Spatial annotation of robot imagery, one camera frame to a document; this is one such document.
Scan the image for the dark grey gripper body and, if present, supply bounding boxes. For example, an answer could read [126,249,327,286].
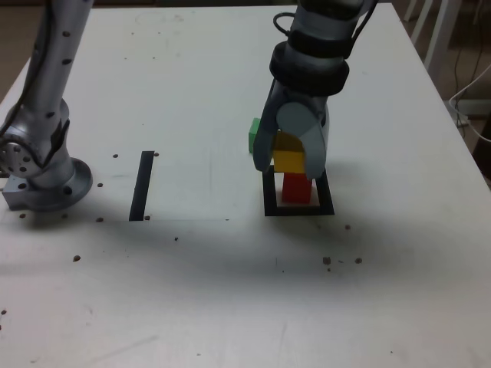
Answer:
[275,81,331,115]

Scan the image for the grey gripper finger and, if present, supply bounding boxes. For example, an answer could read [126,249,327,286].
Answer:
[252,81,289,173]
[277,103,331,180]

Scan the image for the green cube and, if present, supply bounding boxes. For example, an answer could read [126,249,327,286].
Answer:
[248,117,262,154]

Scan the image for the yellow cube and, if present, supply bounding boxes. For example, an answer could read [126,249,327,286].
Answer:
[272,130,308,174]

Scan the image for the red cube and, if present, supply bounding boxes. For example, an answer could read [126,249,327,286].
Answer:
[282,172,312,203]

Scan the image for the black tape square outline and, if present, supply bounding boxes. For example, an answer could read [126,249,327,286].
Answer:
[261,164,335,218]

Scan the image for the black tape strip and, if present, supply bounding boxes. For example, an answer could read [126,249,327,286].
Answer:
[128,150,155,222]

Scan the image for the white furniture leg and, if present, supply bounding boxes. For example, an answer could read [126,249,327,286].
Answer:
[410,0,434,41]
[423,0,460,72]
[402,0,421,22]

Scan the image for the dark brown furniture piece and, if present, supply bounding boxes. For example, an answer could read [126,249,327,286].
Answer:
[472,114,491,189]

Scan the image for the white cable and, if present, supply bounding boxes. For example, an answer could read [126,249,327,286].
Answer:
[447,63,491,143]

